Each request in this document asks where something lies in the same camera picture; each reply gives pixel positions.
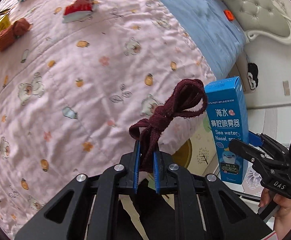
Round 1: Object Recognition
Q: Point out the blue nasal spray box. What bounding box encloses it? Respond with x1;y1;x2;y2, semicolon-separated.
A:
205;76;248;184

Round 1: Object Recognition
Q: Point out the dark maroon cloth strap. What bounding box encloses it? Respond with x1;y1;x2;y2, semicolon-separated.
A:
128;78;208;173

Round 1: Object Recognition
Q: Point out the brown snack wrapper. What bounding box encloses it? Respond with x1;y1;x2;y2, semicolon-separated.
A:
0;8;11;16

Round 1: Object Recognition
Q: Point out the yellow-green trash bin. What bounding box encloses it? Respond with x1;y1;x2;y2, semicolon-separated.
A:
172;139;192;168

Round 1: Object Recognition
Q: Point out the person's right hand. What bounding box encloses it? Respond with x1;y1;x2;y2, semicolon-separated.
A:
258;187;291;240

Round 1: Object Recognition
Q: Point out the pink bear-print quilt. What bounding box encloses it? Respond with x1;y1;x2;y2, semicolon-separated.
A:
0;0;215;239

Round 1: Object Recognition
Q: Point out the orange small object on bed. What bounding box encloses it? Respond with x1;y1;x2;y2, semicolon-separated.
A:
224;10;235;21

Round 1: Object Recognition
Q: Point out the white tufted headboard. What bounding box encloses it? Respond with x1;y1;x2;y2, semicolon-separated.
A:
222;0;291;45

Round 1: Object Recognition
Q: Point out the blue bed sheet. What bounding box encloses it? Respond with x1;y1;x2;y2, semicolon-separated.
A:
160;0;246;80

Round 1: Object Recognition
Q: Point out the red white crumpled wrapper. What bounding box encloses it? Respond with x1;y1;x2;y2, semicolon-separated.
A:
63;0;94;23

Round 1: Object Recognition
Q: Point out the brown folded cloth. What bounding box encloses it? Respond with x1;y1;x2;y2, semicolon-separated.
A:
0;18;32;51

